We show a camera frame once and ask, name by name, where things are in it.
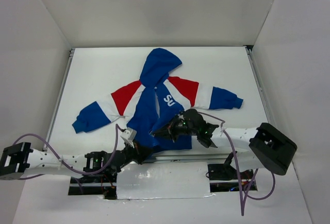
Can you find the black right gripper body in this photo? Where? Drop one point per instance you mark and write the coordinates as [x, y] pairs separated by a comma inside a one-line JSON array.
[[170, 129]]

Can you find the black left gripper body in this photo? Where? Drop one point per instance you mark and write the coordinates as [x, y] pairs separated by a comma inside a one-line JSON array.
[[141, 153]]

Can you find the blue white red hooded jacket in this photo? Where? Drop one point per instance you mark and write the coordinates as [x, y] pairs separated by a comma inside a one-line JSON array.
[[152, 101]]

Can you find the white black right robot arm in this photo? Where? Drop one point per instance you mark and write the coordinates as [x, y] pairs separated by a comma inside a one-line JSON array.
[[254, 148]]

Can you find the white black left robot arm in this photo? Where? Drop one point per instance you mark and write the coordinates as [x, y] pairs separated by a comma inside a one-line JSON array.
[[20, 160]]

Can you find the white cover plate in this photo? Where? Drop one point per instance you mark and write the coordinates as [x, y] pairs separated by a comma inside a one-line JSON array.
[[163, 181]]

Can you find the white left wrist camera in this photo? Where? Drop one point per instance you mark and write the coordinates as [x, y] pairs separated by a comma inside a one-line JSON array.
[[128, 135]]

